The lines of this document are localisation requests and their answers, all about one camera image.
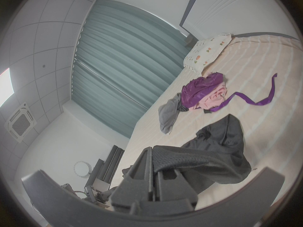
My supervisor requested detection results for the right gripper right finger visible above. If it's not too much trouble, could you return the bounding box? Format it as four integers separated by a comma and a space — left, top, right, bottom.
156, 169, 198, 209

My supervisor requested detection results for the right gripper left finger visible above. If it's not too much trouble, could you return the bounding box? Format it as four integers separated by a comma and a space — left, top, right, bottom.
111, 147, 156, 213

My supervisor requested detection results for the black garment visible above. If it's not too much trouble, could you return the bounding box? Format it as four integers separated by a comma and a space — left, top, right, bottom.
122, 114, 252, 195

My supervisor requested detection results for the bed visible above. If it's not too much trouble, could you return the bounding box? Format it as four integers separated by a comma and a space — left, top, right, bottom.
108, 0, 303, 213

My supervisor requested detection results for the round white ceiling lamp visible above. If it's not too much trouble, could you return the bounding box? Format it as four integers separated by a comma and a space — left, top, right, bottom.
74, 161, 92, 178

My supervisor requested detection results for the grey garment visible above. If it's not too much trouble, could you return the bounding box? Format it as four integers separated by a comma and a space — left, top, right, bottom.
158, 93, 188, 135

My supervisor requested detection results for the pink garment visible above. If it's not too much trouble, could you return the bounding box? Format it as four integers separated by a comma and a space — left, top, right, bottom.
189, 74, 228, 111

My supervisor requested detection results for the purple garment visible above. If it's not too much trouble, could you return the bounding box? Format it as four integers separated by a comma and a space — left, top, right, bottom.
181, 72, 278, 113

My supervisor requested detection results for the blue-green curtain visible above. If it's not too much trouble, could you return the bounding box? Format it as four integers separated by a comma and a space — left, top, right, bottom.
70, 0, 190, 139

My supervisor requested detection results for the ceiling air conditioner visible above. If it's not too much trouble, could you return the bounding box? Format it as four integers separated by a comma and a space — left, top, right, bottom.
4, 102, 38, 143

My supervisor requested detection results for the white printed pillow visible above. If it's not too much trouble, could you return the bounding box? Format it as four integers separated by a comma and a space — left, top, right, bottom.
183, 33, 232, 75

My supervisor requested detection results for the square ceiling lamp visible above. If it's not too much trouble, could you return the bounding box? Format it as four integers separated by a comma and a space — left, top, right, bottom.
0, 67, 15, 107

